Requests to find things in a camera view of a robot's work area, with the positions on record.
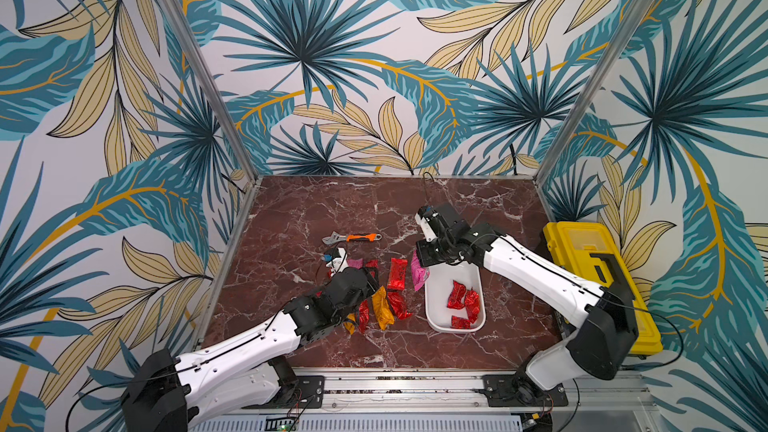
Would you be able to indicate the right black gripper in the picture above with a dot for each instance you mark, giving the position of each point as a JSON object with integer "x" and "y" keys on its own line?
{"x": 432, "y": 251}

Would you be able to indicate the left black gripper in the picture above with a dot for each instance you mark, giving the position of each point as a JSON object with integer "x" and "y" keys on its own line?
{"x": 372, "y": 285}

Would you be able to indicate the magenta tea bag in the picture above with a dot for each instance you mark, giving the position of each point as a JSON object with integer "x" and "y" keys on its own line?
{"x": 419, "y": 273}
{"x": 354, "y": 263}

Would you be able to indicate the white plastic storage box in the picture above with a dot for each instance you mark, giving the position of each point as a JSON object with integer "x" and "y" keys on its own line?
{"x": 437, "y": 289}

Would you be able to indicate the large yellow tea bag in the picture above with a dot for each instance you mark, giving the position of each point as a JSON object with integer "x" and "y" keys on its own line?
{"x": 382, "y": 310}

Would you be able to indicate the small yellow tea bag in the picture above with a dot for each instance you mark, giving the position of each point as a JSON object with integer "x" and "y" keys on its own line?
{"x": 350, "y": 323}

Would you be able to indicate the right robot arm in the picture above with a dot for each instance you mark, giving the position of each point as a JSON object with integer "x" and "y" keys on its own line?
{"x": 603, "y": 318}

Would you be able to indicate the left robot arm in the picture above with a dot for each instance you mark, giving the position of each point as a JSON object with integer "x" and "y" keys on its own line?
{"x": 177, "y": 392}

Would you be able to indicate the yellow black toolbox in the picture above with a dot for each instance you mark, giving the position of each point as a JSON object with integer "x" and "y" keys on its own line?
{"x": 588, "y": 250}

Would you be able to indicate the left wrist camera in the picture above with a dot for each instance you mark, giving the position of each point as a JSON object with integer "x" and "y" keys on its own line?
{"x": 336, "y": 259}

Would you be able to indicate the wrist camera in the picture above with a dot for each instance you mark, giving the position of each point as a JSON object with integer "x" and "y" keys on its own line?
{"x": 425, "y": 218}
{"x": 336, "y": 259}

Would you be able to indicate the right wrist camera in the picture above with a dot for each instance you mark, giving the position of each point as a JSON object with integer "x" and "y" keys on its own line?
{"x": 425, "y": 218}

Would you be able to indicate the orange handled adjustable wrench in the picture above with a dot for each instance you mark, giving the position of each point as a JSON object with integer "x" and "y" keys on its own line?
{"x": 335, "y": 238}

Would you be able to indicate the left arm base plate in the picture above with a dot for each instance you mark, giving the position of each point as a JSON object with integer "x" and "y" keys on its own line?
{"x": 302, "y": 391}

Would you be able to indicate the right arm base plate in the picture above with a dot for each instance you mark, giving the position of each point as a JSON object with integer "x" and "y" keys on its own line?
{"x": 503, "y": 390}

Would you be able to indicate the aluminium front rail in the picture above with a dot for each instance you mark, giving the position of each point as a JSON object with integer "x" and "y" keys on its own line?
{"x": 446, "y": 400}

